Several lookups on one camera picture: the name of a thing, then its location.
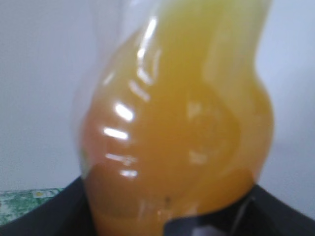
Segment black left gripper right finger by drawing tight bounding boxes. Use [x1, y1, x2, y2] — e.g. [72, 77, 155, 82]
[163, 185, 315, 236]

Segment green plastic soda bottle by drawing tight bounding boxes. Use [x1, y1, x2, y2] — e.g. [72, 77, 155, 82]
[0, 188, 63, 226]

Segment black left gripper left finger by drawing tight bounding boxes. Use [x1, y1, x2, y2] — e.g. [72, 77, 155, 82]
[0, 178, 97, 236]

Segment NFC orange juice bottle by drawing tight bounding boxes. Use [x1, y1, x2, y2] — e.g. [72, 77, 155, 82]
[76, 0, 274, 236]

